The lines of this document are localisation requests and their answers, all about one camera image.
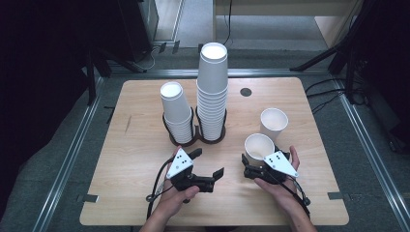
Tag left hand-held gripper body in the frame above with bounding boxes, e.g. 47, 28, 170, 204
165, 148, 216, 194

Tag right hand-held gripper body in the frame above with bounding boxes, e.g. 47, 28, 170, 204
243, 150, 300, 186

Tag black double cup holder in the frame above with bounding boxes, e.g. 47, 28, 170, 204
161, 107, 227, 148

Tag white paper cup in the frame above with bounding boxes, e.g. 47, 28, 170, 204
244, 132, 276, 167
259, 107, 289, 143

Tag tall stack of paper cups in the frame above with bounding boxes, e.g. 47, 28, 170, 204
195, 42, 229, 142

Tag person's right hand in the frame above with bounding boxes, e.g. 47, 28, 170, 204
253, 145, 306, 215

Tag person's left hand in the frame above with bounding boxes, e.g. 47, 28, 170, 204
158, 145, 201, 216

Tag short stack of paper cups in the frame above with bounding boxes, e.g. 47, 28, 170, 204
160, 81, 196, 145

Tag black tripod stand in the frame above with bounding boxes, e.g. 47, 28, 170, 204
289, 0, 371, 73

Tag black metal stand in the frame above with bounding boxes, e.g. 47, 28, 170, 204
84, 47, 148, 106

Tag black glass-door cabinet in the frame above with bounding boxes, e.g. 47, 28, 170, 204
117, 0, 160, 64

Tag beige office desk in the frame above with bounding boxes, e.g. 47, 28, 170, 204
212, 0, 366, 49

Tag left hand-held gripper cable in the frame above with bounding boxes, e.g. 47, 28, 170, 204
145, 158, 176, 220

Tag hand-held gripper cable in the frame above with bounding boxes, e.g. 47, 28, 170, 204
145, 158, 176, 220
277, 175, 312, 218

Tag right hand-held gripper cable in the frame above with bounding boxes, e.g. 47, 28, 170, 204
277, 175, 312, 218

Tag black floor cables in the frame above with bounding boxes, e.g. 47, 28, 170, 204
304, 76, 368, 115

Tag aluminium frame rail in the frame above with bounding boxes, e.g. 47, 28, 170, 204
333, 78, 410, 232
32, 76, 105, 232
109, 68, 337, 79

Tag white floor cable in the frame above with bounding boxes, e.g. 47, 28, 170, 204
136, 44, 162, 73

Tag black hanging power cable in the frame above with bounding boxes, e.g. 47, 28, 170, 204
223, 0, 234, 46

